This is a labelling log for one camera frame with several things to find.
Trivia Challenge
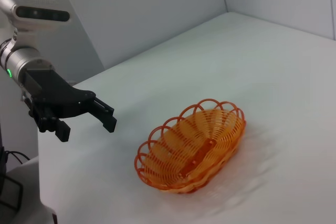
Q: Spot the orange woven plastic basket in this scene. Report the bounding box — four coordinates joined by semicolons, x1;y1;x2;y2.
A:
134;99;247;193

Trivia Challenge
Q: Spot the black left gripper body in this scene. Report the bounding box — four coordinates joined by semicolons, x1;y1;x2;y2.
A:
23;69;97;120

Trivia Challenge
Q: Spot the white robot torso base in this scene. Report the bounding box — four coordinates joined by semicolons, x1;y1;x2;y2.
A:
0;155;59;224

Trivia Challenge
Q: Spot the thin black cable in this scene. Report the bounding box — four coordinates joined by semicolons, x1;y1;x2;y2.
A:
4;150;31;167

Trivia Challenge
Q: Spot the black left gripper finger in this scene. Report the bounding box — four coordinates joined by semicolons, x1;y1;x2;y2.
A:
86;97;118;133
28;102;72;143

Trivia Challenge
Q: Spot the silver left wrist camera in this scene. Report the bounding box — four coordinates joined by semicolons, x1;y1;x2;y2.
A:
0;0;72;34

